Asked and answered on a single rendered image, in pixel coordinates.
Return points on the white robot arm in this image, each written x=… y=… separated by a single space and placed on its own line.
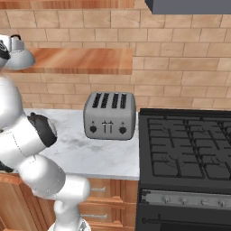
x=36 y=174

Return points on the black stove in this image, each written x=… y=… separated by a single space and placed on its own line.
x=180 y=150

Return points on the grey stove knob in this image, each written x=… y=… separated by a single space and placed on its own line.
x=204 y=202
x=164 y=199
x=222 y=203
x=182 y=200

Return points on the grey metal kettle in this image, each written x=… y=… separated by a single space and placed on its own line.
x=20 y=57

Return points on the wooden cabinet door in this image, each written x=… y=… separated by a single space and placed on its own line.
x=18 y=207

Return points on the grey four-slot toaster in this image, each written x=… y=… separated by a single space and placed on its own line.
x=109 y=120

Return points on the wooden drawer front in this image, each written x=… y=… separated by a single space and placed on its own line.
x=114 y=213
x=111 y=189

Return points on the grey range hood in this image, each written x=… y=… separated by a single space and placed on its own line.
x=192 y=6

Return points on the wooden wall shelf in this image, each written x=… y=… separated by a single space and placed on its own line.
x=75 y=3
x=84 y=61

